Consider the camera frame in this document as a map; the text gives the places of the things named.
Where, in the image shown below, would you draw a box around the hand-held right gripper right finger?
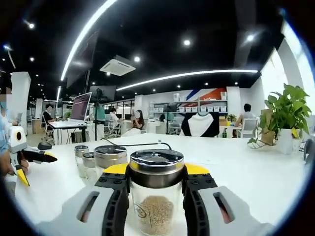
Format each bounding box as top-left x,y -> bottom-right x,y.
182,162 -> 275,236

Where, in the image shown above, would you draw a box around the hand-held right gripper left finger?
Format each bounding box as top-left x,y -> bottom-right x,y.
36,164 -> 130,236

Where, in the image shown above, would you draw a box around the tall seasoning bottle brown powder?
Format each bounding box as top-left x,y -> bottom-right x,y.
129,149 -> 185,236

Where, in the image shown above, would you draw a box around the short seasoning bottle beige powder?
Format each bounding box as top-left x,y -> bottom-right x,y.
74,145 -> 89,178

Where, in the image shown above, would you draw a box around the tall seasoning bottle cream powder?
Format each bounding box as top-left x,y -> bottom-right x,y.
94,145 -> 128,182

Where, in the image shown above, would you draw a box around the short seasoning bottle white granules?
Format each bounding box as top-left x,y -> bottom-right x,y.
82,152 -> 99,187

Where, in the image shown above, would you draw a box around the person's left hand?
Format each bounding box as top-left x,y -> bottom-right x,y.
0,151 -> 30,177

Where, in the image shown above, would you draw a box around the white standing desk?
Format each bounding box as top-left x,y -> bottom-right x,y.
49,121 -> 90,146

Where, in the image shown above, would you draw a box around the white open laptop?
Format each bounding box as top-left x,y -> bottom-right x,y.
50,91 -> 93,128

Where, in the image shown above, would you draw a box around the black white raglan shirt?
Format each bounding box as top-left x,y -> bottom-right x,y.
181,112 -> 221,138

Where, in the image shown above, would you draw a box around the small hanging monitor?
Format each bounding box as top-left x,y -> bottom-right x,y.
89,85 -> 117,102

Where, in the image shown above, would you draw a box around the grey office chair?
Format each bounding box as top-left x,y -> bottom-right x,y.
240,118 -> 259,139

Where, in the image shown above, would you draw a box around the brown cardboard box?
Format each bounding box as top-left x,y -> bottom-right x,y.
259,109 -> 277,146

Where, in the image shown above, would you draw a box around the row of white storage boxes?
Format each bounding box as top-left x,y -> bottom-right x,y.
178,93 -> 227,113

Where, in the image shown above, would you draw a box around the large hanging dark screen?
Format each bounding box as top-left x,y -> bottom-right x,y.
65,30 -> 99,89

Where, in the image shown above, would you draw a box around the metal storage shelving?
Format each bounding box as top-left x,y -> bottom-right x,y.
149,99 -> 228,116

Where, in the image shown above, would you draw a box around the ceiling air conditioner unit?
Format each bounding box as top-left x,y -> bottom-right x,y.
99,58 -> 136,76

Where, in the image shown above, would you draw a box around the curved ceiling light strip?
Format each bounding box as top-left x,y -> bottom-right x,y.
60,0 -> 119,81
115,69 -> 258,91

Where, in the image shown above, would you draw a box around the green potted plant white pot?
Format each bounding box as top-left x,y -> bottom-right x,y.
247,83 -> 313,155

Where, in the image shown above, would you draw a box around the narrow window white blinds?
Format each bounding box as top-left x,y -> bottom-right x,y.
260,49 -> 286,99

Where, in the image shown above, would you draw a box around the group of round ceiling downlights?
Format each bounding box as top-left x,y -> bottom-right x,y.
2,22 -> 255,89

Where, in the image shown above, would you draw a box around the large window white blinds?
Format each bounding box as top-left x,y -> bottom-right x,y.
280,21 -> 315,84

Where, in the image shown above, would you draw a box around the black power cable with plug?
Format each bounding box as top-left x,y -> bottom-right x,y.
100,137 -> 173,151

